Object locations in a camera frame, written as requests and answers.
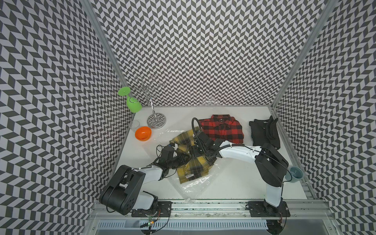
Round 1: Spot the yellow plaid shirt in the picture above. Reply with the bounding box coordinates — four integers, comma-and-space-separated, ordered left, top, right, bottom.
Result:
169, 129, 216, 184

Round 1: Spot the red black plaid shirt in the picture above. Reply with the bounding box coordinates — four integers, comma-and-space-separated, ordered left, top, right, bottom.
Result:
199, 115, 244, 144

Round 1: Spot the clear plastic vacuum bag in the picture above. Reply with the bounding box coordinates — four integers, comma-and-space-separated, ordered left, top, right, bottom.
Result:
158, 115, 244, 201

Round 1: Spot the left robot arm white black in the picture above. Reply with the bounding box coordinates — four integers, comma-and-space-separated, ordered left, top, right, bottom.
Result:
99, 144, 191, 215

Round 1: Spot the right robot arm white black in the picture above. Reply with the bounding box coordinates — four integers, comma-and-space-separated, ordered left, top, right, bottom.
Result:
193, 131, 289, 209

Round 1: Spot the black folded shirt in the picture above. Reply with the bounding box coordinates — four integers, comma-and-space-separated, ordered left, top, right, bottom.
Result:
249, 116, 281, 150

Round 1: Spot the orange plastic bowl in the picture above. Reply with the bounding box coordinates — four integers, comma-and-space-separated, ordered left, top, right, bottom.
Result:
135, 126, 152, 142

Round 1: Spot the chrome glass holder stand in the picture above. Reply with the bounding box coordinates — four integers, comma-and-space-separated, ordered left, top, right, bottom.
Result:
135, 75, 166, 129

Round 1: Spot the clear plastic cup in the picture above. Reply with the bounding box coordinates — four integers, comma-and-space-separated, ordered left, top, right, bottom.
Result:
128, 120, 140, 132

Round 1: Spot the green plastic wine glass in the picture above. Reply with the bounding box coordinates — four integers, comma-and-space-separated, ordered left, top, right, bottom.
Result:
118, 87, 143, 113

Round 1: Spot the grey blue cup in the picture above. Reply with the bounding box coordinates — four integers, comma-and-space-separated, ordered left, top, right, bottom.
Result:
285, 166, 304, 183

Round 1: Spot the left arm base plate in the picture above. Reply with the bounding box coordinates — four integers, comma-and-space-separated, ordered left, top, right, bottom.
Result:
131, 201, 172, 218

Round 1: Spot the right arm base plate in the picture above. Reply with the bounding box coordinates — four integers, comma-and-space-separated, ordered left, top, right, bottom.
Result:
246, 201, 291, 218

